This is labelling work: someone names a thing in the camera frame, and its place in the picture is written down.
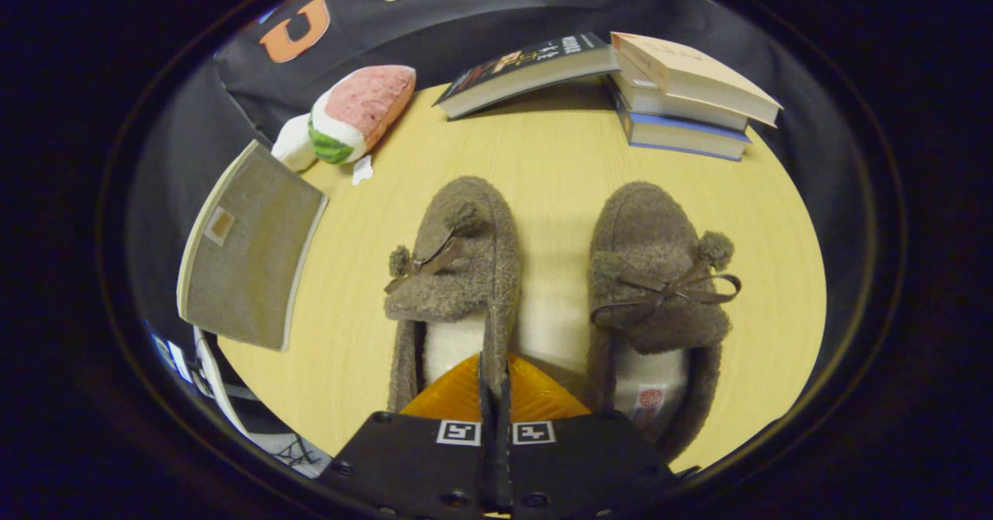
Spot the white cover book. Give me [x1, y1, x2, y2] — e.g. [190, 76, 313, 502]
[613, 70, 749, 133]

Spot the brown fuzzy slipper shoe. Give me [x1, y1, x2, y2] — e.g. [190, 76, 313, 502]
[384, 176, 522, 414]
[587, 182, 742, 463]

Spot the blue cover book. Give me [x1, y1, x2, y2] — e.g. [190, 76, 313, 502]
[617, 97, 752, 161]

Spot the beige cover book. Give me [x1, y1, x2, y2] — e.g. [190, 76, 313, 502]
[611, 32, 783, 128]

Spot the white plush toy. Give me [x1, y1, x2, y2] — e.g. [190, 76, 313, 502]
[271, 113, 319, 173]

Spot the black cover book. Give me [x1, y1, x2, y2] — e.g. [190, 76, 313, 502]
[433, 33, 621, 121]

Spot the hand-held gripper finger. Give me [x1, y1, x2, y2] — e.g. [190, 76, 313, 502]
[317, 352, 499, 518]
[497, 352, 701, 518]

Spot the grey fabric storage box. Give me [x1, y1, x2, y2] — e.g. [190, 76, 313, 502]
[177, 140, 330, 352]

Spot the watermelon slice plush toy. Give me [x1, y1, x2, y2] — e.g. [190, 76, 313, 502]
[308, 64, 417, 185]

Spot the person's black printed shirt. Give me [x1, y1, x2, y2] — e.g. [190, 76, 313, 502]
[194, 326, 334, 480]

